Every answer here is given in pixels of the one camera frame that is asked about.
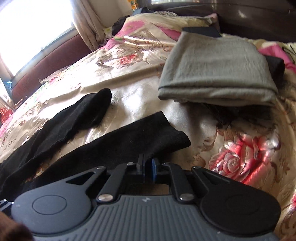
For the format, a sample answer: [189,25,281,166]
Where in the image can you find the black pants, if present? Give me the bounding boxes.
[1,88,191,200]

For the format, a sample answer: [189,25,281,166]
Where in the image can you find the dark wooden headboard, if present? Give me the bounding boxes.
[138,1,295,43]

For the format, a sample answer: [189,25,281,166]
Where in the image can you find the folded grey-green cloth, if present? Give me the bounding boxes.
[158,32,278,106]

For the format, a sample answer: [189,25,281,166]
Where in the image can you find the red gift bag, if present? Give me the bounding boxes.
[0,106,14,125]

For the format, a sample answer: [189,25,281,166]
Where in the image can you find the maroon padded bench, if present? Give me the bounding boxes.
[11,35,91,103]

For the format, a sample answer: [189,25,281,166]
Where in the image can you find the right beige curtain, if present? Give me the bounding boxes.
[70,0,107,52]

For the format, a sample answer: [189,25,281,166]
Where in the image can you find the window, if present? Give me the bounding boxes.
[1,1,74,75]

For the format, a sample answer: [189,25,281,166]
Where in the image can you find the folded black garment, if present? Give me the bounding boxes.
[182,27,285,87]

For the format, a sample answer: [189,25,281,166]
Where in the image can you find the orange yellow toy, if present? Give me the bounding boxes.
[128,0,138,11]

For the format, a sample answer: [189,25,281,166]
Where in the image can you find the blue bag by bench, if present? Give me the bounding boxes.
[4,81,12,96]

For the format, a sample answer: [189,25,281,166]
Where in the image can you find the floral satin bedspread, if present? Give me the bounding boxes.
[1,14,295,237]

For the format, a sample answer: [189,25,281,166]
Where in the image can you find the black bag on nightstand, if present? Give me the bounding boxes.
[111,15,130,36]

